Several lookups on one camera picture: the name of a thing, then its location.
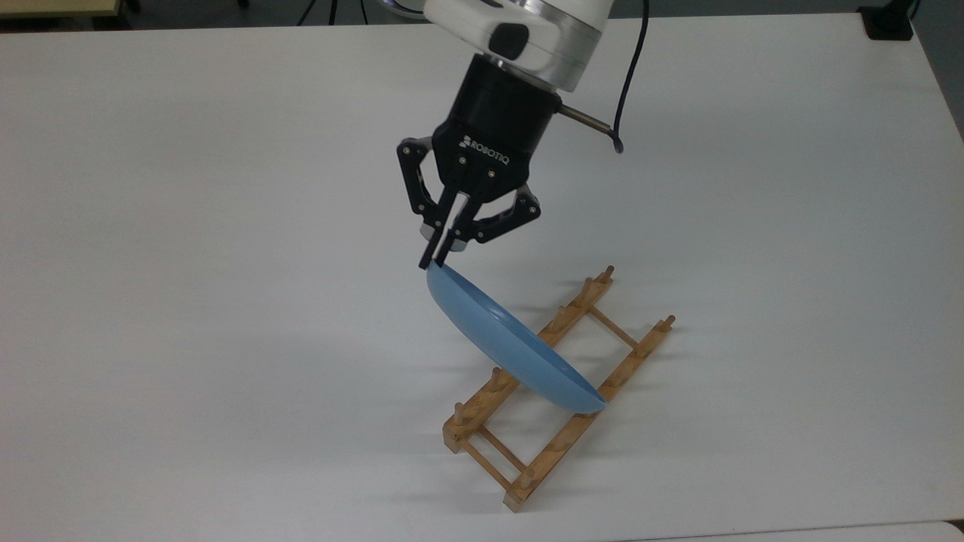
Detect wooden plate rack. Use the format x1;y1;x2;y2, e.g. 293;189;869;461
442;265;676;513

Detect black tripod legs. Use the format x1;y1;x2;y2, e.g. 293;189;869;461
297;0;371;26

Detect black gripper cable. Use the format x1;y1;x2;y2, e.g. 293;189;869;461
559;0;650;156

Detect blue plastic plate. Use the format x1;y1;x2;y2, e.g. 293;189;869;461
426;262;607;414

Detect black table clamp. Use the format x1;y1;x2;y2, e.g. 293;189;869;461
859;0;917;41

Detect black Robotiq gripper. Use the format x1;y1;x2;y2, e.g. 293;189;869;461
397;56;563;270

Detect wooden desk edge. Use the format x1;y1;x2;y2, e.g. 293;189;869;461
0;0;125;20

